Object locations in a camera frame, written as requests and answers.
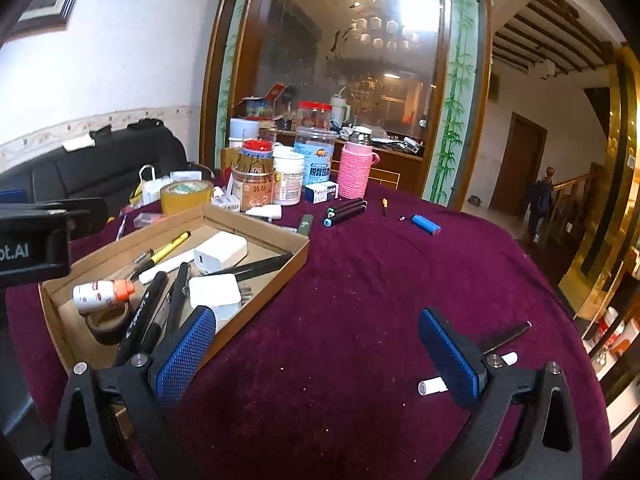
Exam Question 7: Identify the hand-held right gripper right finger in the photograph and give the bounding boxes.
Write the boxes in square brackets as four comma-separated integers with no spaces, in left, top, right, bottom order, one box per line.
[417,308,583,480]

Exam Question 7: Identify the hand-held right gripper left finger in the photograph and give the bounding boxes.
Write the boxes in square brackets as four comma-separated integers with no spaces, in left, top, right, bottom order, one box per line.
[52,305,218,480]

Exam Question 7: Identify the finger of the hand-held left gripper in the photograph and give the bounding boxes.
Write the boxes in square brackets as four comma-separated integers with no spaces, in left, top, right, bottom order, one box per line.
[67,197,110,241]

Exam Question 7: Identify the thick plain white marker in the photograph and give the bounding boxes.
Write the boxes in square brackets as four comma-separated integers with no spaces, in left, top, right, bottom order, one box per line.
[418,351,519,396]

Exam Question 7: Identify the black gel pen clear cap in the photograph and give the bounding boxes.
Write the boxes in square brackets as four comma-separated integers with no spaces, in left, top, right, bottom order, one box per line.
[477,321,532,356]

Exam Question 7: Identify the black marker white print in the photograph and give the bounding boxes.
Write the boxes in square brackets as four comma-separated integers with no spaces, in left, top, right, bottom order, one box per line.
[112,271,169,368]

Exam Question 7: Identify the white charger with prongs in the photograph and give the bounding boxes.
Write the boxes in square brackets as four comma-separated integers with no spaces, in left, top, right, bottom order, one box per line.
[188,273,253,322]

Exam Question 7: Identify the white glue tube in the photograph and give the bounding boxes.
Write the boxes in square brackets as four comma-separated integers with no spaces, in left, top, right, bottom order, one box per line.
[72,280,137,313]

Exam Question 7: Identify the black tape roll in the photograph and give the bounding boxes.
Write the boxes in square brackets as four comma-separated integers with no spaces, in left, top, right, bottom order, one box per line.
[82,302,133,346]

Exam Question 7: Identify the yellow pen black grip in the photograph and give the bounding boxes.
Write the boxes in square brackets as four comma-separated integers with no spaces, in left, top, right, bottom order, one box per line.
[147,231,192,266]

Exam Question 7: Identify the white USB charger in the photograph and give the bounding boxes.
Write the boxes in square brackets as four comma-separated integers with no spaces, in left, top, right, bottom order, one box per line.
[193,234,249,275]

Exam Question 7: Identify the shallow cardboard box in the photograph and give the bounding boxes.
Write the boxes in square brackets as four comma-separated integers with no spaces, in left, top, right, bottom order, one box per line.
[39,204,311,376]

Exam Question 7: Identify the black marker barcode sticker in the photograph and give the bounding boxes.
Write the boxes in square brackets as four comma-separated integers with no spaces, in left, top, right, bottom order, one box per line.
[220,254,294,283]

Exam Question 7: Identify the small white paper bag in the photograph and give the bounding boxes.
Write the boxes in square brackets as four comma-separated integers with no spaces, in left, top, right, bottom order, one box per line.
[139,164,162,206]

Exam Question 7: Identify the black sofa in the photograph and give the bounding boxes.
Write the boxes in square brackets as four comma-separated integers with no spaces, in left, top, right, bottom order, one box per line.
[0,119,216,221]

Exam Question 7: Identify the yellow tape roll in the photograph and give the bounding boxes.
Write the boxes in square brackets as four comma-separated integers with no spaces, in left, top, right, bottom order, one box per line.
[160,180,215,216]

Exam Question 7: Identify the small white barcode box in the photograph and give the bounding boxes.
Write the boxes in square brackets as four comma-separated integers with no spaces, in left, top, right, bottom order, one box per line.
[212,187,242,212]

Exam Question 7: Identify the white eraser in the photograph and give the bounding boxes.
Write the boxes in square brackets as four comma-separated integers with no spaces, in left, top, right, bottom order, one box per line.
[245,203,285,221]

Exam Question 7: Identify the clear jar orange label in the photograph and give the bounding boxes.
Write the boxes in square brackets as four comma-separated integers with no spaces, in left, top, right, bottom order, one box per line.
[231,169,277,212]

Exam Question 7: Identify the black marker blue cap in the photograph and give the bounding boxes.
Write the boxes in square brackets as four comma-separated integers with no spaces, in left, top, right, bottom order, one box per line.
[322,205,368,228]

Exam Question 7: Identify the white tin can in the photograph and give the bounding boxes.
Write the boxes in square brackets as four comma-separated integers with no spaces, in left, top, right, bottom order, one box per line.
[229,117,261,148]

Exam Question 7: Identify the toothpick jar red lid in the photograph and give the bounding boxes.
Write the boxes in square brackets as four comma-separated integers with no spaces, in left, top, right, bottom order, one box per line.
[240,139,275,173]

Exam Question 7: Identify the black marker white cap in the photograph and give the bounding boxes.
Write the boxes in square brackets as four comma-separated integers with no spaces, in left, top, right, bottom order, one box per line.
[326,201,366,218]

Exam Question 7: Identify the brown wooden door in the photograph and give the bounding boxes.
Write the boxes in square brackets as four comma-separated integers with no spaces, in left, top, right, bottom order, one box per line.
[489,112,548,216]

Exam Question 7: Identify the blue printed box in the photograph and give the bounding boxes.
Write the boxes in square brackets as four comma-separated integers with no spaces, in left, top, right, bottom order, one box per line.
[244,95,276,118]

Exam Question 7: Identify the wooden stair railing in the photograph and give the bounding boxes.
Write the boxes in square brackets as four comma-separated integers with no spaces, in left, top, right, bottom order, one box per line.
[545,162,608,241]

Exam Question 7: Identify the small blue white box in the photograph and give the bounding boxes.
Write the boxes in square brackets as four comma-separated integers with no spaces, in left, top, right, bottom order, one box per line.
[305,182,340,205]

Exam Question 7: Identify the pink knitted bottle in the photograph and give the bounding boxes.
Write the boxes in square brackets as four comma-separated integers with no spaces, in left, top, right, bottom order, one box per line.
[337,127,381,201]

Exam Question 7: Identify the bamboo painted panel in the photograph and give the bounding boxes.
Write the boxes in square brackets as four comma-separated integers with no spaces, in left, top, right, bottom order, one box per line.
[422,0,483,206]
[215,0,256,161]

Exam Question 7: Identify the clear jar blue label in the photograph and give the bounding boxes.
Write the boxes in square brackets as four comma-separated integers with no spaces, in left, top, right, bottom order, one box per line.
[292,127,338,186]

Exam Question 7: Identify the clear jar red lid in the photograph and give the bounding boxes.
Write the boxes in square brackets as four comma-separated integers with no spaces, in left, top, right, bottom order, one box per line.
[296,101,333,131]

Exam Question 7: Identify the wooden glass cabinet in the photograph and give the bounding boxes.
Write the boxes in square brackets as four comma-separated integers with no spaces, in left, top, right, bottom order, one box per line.
[200,0,493,206]

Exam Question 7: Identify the white cup with straw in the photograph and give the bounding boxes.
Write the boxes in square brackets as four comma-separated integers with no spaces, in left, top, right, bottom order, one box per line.
[330,87,351,126]

